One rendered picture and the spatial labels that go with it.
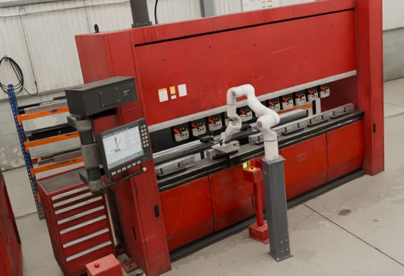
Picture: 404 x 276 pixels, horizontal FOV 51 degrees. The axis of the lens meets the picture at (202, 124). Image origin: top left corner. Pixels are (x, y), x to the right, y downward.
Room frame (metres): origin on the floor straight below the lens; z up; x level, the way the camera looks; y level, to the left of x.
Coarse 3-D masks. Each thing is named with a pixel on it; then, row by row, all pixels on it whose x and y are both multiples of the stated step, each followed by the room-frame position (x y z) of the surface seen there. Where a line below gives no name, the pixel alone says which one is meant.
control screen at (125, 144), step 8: (128, 128) 3.25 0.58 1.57; (136, 128) 3.31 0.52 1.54; (104, 136) 3.09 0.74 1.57; (112, 136) 3.14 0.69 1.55; (120, 136) 3.19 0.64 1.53; (128, 136) 3.24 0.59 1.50; (136, 136) 3.30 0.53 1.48; (104, 144) 3.08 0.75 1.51; (112, 144) 3.13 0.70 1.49; (120, 144) 3.18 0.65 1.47; (128, 144) 3.24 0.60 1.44; (136, 144) 3.29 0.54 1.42; (112, 152) 3.12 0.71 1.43; (120, 152) 3.17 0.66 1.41; (128, 152) 3.23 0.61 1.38; (136, 152) 3.28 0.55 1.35; (112, 160) 3.12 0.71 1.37; (120, 160) 3.17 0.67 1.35
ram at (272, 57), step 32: (224, 32) 4.36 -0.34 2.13; (256, 32) 4.56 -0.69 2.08; (288, 32) 4.78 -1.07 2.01; (320, 32) 5.03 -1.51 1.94; (352, 32) 5.30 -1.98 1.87; (160, 64) 3.98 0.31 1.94; (192, 64) 4.15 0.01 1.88; (224, 64) 4.34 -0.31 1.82; (256, 64) 4.54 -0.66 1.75; (288, 64) 4.76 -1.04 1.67; (320, 64) 5.01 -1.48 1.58; (352, 64) 5.29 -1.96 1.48; (192, 96) 4.13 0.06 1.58; (224, 96) 4.31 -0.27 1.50; (256, 96) 4.52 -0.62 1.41; (160, 128) 3.93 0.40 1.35
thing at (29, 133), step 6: (48, 126) 5.63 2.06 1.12; (54, 126) 5.62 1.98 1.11; (60, 126) 5.45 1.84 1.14; (66, 126) 5.42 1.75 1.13; (30, 132) 5.52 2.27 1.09; (36, 132) 5.29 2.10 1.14; (42, 132) 5.31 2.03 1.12; (48, 132) 5.34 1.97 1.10; (54, 132) 5.32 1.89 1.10; (60, 132) 5.35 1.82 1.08; (66, 132) 5.37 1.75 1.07; (30, 138) 5.22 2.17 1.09; (36, 138) 5.24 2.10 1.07; (42, 138) 5.26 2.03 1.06
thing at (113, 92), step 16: (112, 80) 3.35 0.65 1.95; (128, 80) 3.34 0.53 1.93; (80, 96) 3.06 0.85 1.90; (96, 96) 3.12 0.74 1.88; (112, 96) 3.22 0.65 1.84; (128, 96) 3.32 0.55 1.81; (80, 112) 3.09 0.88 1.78; (96, 112) 3.10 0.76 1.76; (80, 128) 3.12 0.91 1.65; (96, 160) 3.14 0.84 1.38; (96, 176) 3.13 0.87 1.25; (96, 192) 3.12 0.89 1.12
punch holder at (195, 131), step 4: (192, 120) 4.11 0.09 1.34; (196, 120) 4.13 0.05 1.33; (200, 120) 4.15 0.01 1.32; (188, 124) 4.16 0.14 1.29; (196, 124) 4.12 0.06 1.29; (200, 124) 4.15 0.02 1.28; (204, 124) 4.17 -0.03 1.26; (192, 128) 4.10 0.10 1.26; (196, 128) 4.12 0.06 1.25; (200, 128) 4.14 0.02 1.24; (204, 128) 4.17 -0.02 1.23; (192, 132) 4.10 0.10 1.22; (196, 132) 4.11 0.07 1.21; (200, 132) 4.14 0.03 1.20; (204, 132) 4.16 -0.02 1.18
